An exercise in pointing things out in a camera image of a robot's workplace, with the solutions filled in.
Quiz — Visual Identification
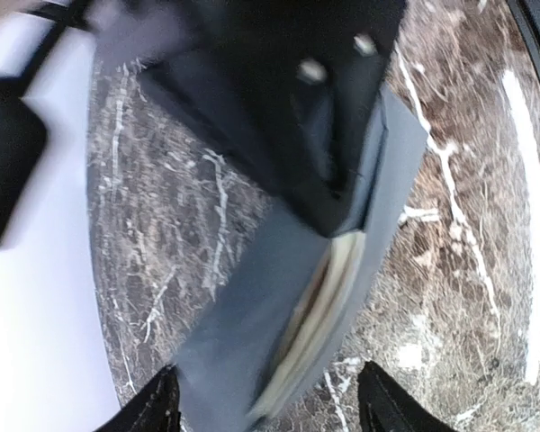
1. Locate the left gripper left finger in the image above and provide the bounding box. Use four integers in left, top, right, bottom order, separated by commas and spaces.
95, 364, 181, 432

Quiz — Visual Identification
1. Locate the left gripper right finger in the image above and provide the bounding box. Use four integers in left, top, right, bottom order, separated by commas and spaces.
357, 361, 454, 432

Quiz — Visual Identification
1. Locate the white letter paper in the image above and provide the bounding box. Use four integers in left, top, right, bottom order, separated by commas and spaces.
248, 230, 366, 419

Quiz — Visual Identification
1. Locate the grey blue envelope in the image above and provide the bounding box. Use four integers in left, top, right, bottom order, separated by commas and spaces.
139, 49, 428, 424

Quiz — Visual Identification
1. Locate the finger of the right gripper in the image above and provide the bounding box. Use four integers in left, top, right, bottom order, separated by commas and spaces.
107, 1, 406, 237

